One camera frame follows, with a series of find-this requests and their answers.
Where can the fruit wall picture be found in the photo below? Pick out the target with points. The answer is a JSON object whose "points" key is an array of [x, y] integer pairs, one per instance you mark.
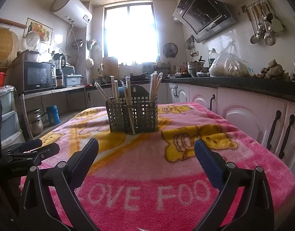
{"points": [[40, 27]]}

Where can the grey-blue plastic box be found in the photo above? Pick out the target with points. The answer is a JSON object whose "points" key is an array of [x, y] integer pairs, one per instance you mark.
{"points": [[72, 80]]}

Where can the set of wooden chopsticks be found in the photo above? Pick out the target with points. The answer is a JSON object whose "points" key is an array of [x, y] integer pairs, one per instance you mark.
{"points": [[115, 89]]}

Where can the black wall fan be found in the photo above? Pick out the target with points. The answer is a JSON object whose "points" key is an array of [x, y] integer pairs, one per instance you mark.
{"points": [[171, 50]]}

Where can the black kitchen countertop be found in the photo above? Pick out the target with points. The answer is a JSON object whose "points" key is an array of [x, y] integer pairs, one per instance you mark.
{"points": [[246, 83]]}

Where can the black range hood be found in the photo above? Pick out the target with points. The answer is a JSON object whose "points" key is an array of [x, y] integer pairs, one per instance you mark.
{"points": [[203, 12]]}

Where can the small hanging kitchen tools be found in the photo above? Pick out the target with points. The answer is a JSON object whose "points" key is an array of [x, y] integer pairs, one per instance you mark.
{"points": [[190, 43]]}

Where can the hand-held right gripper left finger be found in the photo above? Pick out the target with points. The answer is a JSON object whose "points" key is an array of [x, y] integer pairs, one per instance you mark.
{"points": [[86, 161]]}

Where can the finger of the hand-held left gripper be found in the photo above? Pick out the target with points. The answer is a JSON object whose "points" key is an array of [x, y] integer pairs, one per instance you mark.
{"points": [[27, 146], [47, 150]]}

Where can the clear round lid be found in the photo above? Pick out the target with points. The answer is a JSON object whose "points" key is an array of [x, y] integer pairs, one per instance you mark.
{"points": [[33, 41]]}

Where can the row of hanging steel utensils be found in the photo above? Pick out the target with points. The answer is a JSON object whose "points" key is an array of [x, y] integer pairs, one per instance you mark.
{"points": [[268, 28]]}

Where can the pink printed blanket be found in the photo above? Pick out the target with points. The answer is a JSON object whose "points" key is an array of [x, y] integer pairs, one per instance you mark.
{"points": [[142, 168]]}

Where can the blender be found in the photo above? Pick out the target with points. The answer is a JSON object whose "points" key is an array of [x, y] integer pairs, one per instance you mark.
{"points": [[58, 65]]}

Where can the pile of ginger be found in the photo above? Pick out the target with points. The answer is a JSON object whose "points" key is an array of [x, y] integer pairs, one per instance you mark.
{"points": [[272, 71]]}

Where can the black microwave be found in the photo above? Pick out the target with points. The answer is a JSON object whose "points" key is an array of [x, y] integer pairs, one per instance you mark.
{"points": [[36, 77]]}

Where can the large clear oil bottle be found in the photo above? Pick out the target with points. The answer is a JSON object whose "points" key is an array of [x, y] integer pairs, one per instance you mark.
{"points": [[212, 57]]}

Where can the white water heater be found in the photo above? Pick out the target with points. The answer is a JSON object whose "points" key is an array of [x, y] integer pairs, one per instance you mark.
{"points": [[70, 7]]}

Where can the wooden rolling pin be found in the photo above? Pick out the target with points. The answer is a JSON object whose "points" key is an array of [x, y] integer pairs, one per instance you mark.
{"points": [[10, 22]]}

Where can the green hanging holder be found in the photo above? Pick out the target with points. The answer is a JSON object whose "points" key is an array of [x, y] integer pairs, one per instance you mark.
{"points": [[92, 44]]}

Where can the blue canister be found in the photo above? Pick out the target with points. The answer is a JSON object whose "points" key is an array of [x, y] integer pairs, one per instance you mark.
{"points": [[53, 115]]}

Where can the bright kitchen window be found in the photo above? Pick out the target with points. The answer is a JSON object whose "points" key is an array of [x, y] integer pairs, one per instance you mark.
{"points": [[130, 33]]}

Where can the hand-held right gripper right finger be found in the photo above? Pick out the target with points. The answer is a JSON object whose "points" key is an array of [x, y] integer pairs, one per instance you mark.
{"points": [[209, 163]]}

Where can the cardboard box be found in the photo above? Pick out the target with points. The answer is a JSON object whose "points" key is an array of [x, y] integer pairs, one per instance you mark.
{"points": [[17, 60]]}

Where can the black mesh utensil holder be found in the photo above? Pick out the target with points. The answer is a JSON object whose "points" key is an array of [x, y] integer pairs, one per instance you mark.
{"points": [[145, 115]]}

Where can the white lower kitchen cabinets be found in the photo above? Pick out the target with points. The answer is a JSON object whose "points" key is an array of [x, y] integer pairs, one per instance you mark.
{"points": [[246, 110]]}

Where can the steel pot with lid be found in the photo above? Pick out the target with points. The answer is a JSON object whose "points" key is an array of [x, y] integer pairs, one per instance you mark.
{"points": [[194, 67]]}

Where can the black frying pan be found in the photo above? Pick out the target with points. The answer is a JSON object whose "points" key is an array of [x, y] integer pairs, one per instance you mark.
{"points": [[139, 76]]}

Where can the plastic drawer unit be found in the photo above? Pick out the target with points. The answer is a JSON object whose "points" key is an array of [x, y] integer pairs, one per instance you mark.
{"points": [[7, 120]]}

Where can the stacked steel pots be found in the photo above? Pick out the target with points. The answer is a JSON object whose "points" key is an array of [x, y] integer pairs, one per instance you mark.
{"points": [[35, 124]]}

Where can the woven bamboo tray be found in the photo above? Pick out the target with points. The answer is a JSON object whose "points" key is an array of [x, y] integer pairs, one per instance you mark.
{"points": [[4, 44]]}

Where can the clear plastic bag of food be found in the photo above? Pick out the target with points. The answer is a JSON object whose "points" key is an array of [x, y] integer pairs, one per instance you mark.
{"points": [[229, 65]]}

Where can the white round hanging scoop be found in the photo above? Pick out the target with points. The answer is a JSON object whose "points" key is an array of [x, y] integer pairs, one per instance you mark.
{"points": [[90, 64]]}

